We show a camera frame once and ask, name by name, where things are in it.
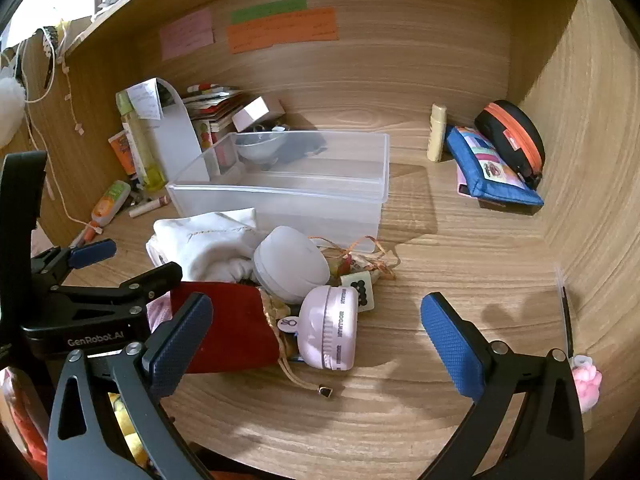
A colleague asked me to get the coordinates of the orange small box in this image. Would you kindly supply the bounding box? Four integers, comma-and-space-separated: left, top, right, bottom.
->
108, 130, 137, 176

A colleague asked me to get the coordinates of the wooden desktop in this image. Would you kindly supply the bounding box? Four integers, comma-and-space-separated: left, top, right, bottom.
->
30, 95, 601, 480

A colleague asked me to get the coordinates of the white cable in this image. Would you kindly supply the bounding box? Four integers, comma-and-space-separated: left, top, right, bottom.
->
15, 40, 103, 236

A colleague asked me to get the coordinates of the blue zip pouch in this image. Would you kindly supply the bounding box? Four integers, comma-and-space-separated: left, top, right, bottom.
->
446, 125, 545, 207

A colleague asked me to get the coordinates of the stack of booklets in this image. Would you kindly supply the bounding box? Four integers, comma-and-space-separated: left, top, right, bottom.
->
181, 82, 246, 171

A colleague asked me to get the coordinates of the green sticky note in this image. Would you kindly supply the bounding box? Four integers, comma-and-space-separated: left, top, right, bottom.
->
230, 0, 308, 24

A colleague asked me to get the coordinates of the pink rope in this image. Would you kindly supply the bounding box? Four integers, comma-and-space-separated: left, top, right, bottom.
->
280, 285, 360, 371

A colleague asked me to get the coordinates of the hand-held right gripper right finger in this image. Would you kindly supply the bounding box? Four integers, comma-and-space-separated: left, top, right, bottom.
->
420, 291, 586, 480

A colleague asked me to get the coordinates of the pink and white box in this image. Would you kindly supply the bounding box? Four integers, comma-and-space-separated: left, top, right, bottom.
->
231, 96, 286, 133

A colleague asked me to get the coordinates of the white tile with black dots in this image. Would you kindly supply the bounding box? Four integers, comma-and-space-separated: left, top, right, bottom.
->
341, 272, 376, 311

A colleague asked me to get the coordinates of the orange and green tube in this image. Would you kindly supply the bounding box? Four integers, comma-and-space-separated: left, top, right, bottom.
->
90, 180, 132, 228

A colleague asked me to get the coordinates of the pink sticky note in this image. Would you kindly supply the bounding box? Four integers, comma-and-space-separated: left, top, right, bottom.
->
160, 8, 216, 61

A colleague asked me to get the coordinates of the cream plastic bottle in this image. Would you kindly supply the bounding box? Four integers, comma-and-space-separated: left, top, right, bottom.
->
426, 103, 447, 163

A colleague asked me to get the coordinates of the black case with orange zip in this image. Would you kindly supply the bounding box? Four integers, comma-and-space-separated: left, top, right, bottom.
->
474, 100, 546, 191

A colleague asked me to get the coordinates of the white printed receipt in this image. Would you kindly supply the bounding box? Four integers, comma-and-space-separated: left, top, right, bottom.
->
127, 81, 163, 121

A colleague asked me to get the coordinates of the metal bowl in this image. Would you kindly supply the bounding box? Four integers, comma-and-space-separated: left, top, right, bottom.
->
235, 127, 286, 163

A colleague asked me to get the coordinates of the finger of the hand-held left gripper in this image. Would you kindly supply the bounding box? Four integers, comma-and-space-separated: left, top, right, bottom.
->
47, 261, 184, 331
30, 239, 118, 291

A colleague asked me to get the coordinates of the clear plastic storage bin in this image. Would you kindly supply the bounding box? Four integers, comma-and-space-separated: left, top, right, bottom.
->
166, 131, 391, 256

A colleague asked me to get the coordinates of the charm with orange ribbon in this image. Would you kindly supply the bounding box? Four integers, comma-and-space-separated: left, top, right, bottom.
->
310, 235, 401, 281

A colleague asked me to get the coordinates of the white cloth pouch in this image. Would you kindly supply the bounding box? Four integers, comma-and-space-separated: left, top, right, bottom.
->
146, 208, 271, 283

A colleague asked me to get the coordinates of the white lip balm stick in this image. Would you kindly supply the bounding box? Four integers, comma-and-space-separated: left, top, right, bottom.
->
129, 195, 172, 218

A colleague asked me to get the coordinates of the pink flat booklet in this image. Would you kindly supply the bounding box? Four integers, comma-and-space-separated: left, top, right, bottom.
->
456, 165, 481, 198

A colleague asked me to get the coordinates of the orange sticky note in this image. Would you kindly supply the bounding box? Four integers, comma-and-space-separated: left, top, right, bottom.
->
227, 7, 339, 55

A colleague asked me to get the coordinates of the yellow-green tall bottle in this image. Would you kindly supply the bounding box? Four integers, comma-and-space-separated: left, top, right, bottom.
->
116, 91, 166, 192

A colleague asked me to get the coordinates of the orange pen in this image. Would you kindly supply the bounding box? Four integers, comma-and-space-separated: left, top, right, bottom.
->
70, 225, 101, 248

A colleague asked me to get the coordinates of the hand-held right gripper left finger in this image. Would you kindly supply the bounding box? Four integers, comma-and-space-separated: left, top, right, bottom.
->
47, 291, 216, 480

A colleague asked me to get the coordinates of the red gold ornament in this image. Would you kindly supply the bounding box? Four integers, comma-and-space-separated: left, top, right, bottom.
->
167, 281, 335, 401

